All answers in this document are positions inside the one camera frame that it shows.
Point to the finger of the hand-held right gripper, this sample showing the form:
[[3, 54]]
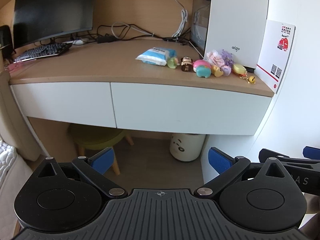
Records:
[[312, 152], [295, 159]]

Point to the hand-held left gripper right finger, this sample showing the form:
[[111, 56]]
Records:
[[220, 160]]

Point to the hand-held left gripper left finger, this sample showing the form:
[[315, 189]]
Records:
[[103, 160]]

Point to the wide white desk drawer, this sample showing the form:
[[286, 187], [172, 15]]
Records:
[[187, 107]]

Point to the small yellow toy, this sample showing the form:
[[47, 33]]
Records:
[[216, 71]]

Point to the teal toy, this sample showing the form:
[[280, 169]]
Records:
[[203, 72]]

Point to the pink plush toy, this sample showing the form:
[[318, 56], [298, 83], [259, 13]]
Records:
[[200, 63]]

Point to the black-haired small figure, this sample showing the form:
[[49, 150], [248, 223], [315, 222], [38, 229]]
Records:
[[186, 65]]

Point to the pink lace scrunchie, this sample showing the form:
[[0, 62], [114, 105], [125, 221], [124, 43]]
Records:
[[215, 57]]

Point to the purple lace scrunchie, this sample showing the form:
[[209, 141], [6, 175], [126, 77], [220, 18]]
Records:
[[228, 56]]

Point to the light green toy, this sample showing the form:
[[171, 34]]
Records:
[[172, 63]]

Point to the blue white packet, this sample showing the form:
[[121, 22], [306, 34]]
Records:
[[155, 55]]

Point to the green wooden-legged stool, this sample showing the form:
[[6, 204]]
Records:
[[97, 135]]

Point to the white panda trash can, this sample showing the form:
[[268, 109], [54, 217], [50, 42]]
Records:
[[187, 147]]

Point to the narrow white desk drawer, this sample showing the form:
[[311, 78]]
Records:
[[62, 102]]

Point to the white quilted mattress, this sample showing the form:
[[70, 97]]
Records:
[[7, 162]]

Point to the white poster board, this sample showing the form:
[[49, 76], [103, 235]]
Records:
[[275, 55]]

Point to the black power adapter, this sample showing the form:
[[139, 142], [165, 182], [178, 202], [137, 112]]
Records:
[[106, 39]]

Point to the small white adapter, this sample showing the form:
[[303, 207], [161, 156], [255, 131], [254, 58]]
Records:
[[78, 41]]

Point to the black keyboard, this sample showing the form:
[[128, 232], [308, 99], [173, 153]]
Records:
[[42, 51]]

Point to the pink plastic case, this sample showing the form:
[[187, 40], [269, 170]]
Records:
[[16, 66]]

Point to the white computer case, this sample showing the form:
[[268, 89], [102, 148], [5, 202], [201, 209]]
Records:
[[237, 17]]

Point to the black rounded device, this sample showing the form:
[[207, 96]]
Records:
[[6, 40]]

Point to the black computer monitor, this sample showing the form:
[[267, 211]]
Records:
[[52, 10]]

